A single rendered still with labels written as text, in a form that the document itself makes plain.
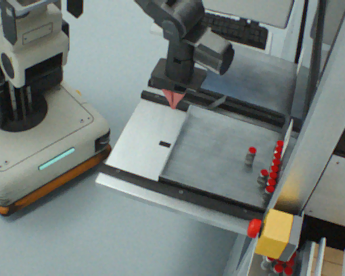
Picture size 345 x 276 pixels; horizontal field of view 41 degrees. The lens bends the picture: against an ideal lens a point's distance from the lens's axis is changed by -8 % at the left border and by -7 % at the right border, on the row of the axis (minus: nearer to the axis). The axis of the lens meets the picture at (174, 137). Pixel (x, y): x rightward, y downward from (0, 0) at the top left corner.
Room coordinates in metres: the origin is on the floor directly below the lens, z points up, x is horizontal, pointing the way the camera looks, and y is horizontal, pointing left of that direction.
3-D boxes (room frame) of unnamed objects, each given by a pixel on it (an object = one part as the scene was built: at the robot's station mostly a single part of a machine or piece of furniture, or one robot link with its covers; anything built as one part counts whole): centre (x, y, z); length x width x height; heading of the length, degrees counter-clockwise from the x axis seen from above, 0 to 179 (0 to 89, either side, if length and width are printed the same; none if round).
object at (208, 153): (0.80, -0.17, 0.90); 0.34 x 0.26 x 0.04; 79
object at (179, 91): (0.78, 0.03, 1.12); 0.07 x 0.07 x 0.09; 79
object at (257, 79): (1.14, -0.23, 0.90); 0.34 x 0.26 x 0.04; 79
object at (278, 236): (0.54, -0.24, 1.00); 0.08 x 0.07 x 0.07; 79
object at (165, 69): (0.77, 0.01, 1.19); 0.10 x 0.07 x 0.07; 79
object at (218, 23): (1.54, -0.08, 0.82); 0.40 x 0.14 x 0.02; 83
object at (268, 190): (0.79, -0.25, 0.91); 0.18 x 0.02 x 0.05; 169
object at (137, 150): (0.98, -0.13, 0.87); 0.70 x 0.48 x 0.02; 169
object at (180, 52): (0.77, 0.01, 1.25); 0.07 x 0.06 x 0.07; 63
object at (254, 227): (0.55, -0.19, 1.00); 0.04 x 0.04 x 0.04; 79
